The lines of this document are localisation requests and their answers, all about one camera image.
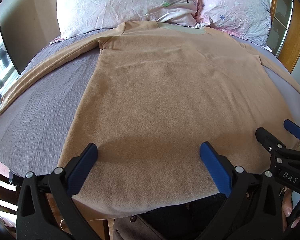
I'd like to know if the beige headboard panel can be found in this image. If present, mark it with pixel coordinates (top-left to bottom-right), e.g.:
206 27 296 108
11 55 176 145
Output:
0 0 60 73

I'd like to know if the wooden framed glass door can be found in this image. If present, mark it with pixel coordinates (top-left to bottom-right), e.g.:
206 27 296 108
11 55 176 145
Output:
269 0 300 73

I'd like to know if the tan long-sleeve shirt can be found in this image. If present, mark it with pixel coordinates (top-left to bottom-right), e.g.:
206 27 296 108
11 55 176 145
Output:
0 20 300 220

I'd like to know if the white floral pillow left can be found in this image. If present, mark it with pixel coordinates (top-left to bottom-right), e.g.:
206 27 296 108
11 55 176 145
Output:
57 0 198 38

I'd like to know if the purple bed sheet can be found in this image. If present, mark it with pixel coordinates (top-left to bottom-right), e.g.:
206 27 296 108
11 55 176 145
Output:
0 27 300 178

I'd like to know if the pink floral pillow right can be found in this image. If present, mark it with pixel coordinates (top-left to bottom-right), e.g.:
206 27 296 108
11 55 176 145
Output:
196 0 271 47

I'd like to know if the person's right hand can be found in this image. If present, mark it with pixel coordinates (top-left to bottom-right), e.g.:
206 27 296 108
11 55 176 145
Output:
281 187 293 232

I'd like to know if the person's dark brown clothing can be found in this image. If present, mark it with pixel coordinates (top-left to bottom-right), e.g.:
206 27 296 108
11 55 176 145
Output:
113 193 226 240

